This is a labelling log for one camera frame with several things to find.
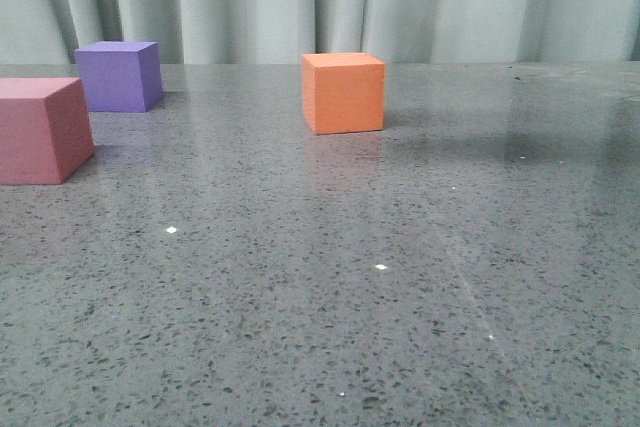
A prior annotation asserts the pink foam cube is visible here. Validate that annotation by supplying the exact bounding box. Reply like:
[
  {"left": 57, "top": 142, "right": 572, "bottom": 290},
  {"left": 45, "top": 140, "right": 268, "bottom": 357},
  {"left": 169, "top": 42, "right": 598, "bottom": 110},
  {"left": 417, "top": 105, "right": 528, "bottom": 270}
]
[{"left": 1, "top": 77, "right": 95, "bottom": 185}]

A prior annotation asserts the orange foam cube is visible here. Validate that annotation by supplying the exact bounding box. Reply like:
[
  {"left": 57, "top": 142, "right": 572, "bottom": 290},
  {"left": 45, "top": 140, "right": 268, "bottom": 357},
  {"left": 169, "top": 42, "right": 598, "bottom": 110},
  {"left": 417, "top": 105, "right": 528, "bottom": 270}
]
[{"left": 301, "top": 52, "right": 386, "bottom": 135}]

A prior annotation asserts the pale green curtain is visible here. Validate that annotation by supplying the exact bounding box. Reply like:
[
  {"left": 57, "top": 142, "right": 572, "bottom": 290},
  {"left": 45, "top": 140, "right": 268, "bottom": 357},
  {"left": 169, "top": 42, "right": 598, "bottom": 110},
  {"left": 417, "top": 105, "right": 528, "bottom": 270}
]
[{"left": 1, "top": 0, "right": 639, "bottom": 64}]

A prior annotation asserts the purple foam cube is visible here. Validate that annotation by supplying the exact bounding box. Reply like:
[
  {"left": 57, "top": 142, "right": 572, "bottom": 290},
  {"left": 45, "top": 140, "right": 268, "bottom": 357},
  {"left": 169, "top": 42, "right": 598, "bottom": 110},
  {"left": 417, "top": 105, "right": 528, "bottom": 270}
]
[{"left": 74, "top": 41, "right": 164, "bottom": 113}]

